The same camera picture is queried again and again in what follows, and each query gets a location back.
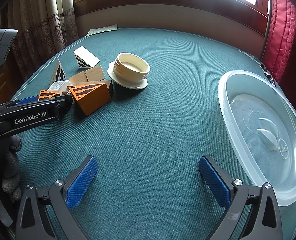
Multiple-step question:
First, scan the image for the dark wooden rectangular block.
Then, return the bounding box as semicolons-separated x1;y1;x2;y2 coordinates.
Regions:
98;79;114;98

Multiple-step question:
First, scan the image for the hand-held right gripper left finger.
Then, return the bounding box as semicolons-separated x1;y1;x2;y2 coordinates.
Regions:
15;155;100;240

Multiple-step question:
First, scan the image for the white striped wedge block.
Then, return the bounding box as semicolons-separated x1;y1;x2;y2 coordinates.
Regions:
73;46;100;69
49;59;67;85

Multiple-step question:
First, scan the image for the person's left hand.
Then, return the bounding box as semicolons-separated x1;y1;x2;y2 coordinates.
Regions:
2;134;22;202

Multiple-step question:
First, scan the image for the red quilted curtain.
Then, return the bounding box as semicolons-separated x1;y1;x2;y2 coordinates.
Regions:
260;0;296;100

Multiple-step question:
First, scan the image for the black wristwatch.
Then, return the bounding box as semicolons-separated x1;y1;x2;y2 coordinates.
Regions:
260;64;276;87

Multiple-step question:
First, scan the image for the clear plastic bowl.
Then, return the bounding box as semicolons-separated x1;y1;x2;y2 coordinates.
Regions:
217;70;296;207

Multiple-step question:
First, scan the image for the paper sheet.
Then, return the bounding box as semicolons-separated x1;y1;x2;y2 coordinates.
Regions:
85;24;118;37

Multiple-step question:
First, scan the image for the light wooden block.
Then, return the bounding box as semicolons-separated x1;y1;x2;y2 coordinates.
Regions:
68;71;88;87
84;65;106;82

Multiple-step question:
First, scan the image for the orange striped wedge block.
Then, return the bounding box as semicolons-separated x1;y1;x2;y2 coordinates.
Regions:
38;89;61;102
67;81;112;117

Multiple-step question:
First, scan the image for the beige patterned curtain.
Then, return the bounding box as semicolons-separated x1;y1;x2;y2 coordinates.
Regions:
7;0;79;80

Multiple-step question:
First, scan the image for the black chair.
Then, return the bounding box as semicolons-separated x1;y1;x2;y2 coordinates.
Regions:
0;28;18;98

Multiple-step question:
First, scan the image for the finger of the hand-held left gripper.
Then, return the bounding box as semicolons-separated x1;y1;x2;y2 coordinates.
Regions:
12;96;40;105
50;94;73;118

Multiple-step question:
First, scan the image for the cream round plastic fitting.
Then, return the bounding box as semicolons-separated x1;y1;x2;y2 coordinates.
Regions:
107;52;151;90

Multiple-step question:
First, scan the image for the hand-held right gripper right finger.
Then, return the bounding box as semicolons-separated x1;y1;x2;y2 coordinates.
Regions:
198;154;283;240

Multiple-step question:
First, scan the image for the white charger plug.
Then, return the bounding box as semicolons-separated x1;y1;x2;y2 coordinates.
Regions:
48;80;72;95

